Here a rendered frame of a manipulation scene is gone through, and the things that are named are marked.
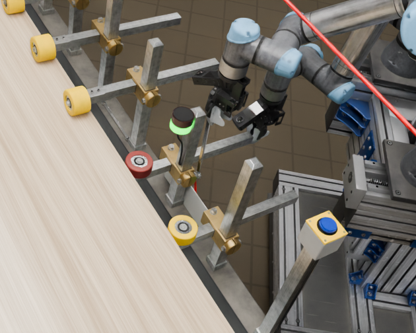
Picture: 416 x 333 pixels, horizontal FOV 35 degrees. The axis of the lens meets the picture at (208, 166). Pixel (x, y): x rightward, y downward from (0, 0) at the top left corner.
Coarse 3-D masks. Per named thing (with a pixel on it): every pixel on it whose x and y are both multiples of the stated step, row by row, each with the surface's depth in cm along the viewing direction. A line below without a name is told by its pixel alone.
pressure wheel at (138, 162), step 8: (136, 152) 192; (144, 152) 192; (128, 160) 189; (136, 160) 190; (144, 160) 191; (152, 160) 191; (128, 168) 188; (136, 168) 188; (144, 168) 188; (136, 176) 189; (144, 176) 190
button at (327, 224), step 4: (320, 220) 146; (324, 220) 146; (328, 220) 147; (332, 220) 147; (320, 224) 146; (324, 224) 146; (328, 224) 146; (332, 224) 146; (336, 224) 147; (324, 228) 145; (328, 228) 145; (332, 228) 145; (336, 228) 146; (328, 232) 145; (332, 232) 145
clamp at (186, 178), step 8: (160, 152) 202; (168, 152) 199; (176, 152) 200; (168, 160) 198; (176, 168) 196; (192, 168) 197; (176, 176) 197; (184, 176) 195; (192, 176) 195; (184, 184) 196
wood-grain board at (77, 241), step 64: (0, 0) 225; (0, 64) 205; (0, 128) 188; (64, 128) 193; (0, 192) 174; (64, 192) 178; (128, 192) 183; (0, 256) 162; (64, 256) 165; (128, 256) 169; (0, 320) 151; (64, 320) 154; (128, 320) 158; (192, 320) 161
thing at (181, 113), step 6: (180, 108) 179; (186, 108) 179; (174, 114) 177; (180, 114) 177; (186, 114) 178; (192, 114) 178; (180, 120) 176; (186, 120) 176; (180, 156) 191; (180, 162) 194
